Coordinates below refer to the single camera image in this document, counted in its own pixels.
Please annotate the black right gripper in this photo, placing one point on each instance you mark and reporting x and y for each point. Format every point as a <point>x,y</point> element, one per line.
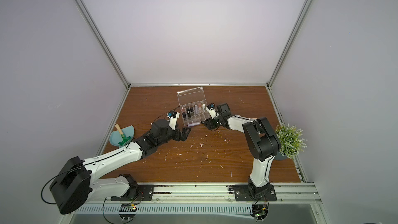
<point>213,122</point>

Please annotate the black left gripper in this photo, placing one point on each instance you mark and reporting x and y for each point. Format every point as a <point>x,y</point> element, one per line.
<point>183,136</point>

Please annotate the lavender lip balm tube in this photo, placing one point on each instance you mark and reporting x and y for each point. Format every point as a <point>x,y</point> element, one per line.
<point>196,109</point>
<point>193,124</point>

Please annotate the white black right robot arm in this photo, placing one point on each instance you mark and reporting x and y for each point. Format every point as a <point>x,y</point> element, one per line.
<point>261,138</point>

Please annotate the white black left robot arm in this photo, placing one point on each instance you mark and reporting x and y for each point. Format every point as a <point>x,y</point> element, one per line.
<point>81,180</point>

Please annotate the clear acrylic lipstick organizer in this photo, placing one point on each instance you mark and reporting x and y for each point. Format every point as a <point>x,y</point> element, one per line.
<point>189,98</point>

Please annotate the teal dustpan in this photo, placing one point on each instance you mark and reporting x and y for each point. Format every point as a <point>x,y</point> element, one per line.
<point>114,137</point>

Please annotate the green potted plant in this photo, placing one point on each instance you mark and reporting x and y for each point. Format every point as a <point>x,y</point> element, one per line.
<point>292,142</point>

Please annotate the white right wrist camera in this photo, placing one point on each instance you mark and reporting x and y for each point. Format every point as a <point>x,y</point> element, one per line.
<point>211,109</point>

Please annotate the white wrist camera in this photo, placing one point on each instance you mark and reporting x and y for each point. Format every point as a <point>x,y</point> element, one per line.
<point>173,117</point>
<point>211,109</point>

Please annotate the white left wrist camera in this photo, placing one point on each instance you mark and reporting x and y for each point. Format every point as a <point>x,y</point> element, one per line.
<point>173,117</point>

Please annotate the green rake wooden handle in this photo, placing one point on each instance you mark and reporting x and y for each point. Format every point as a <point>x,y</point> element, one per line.
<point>125,134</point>

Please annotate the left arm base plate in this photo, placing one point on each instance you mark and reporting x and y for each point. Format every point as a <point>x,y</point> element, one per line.
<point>137,193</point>

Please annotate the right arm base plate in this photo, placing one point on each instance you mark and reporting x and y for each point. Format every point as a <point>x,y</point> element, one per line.
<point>248,192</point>

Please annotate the aluminium front rail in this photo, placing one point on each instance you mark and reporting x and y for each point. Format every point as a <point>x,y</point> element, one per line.
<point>196,193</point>

